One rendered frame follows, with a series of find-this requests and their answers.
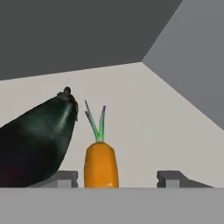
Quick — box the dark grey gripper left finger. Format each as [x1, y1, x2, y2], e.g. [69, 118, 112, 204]
[28, 171, 79, 189]

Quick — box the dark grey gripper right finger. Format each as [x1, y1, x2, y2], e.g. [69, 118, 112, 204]
[157, 170, 215, 189]

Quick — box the orange carrot with green top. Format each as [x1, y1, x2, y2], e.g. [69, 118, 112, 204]
[83, 100, 120, 189]

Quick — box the dark green eggplant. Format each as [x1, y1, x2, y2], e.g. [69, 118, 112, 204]
[0, 86, 80, 188]

